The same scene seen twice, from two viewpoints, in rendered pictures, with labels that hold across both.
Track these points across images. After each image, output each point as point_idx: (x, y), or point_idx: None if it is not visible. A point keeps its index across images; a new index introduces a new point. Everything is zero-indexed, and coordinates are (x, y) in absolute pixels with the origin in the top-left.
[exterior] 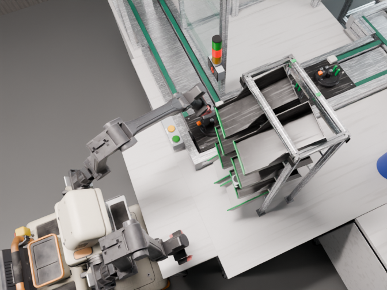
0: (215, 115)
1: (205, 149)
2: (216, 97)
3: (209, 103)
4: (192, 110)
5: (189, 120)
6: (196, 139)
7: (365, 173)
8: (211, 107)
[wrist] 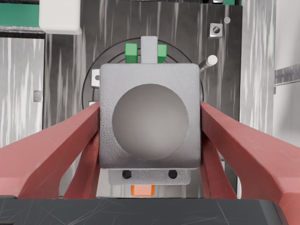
0: (105, 62)
1: (233, 178)
2: (7, 10)
3: (108, 85)
4: (15, 135)
5: (67, 183)
6: (172, 195)
7: None
8: (172, 86)
